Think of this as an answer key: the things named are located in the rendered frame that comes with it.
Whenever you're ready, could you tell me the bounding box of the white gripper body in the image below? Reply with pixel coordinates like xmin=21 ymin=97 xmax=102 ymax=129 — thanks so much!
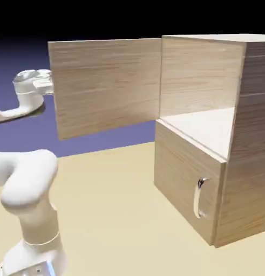
xmin=33 ymin=69 xmax=55 ymax=95

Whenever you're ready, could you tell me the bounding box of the light wood cabinet door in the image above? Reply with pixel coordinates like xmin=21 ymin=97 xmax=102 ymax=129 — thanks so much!
xmin=47 ymin=38 xmax=162 ymax=141

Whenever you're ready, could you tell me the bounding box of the light wood cabinet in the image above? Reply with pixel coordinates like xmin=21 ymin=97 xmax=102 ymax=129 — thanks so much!
xmin=153 ymin=33 xmax=265 ymax=249

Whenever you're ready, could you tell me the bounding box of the light wood door with handle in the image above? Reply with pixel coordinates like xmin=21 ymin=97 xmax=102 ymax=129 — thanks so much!
xmin=153 ymin=119 xmax=228 ymax=247

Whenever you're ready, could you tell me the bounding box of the curved silver door handle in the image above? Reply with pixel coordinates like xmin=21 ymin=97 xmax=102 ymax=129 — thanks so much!
xmin=193 ymin=177 xmax=210 ymax=219

